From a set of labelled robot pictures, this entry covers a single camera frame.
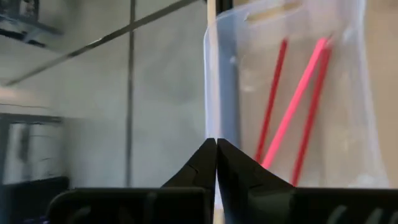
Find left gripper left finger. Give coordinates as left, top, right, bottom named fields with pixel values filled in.
left=48, top=138, right=218, bottom=224

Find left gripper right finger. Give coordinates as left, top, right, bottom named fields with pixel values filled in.
left=217, top=139, right=398, bottom=224

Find red pencil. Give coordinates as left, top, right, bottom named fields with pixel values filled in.
left=290, top=45, right=333, bottom=187
left=254, top=37, right=289, bottom=163

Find red pens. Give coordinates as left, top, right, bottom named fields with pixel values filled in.
left=260, top=36, right=330, bottom=170

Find clear plastic pencil bin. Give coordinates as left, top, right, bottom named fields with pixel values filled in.
left=203, top=0, right=392, bottom=189

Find black cabinet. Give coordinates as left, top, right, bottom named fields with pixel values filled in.
left=0, top=176, right=70, bottom=224

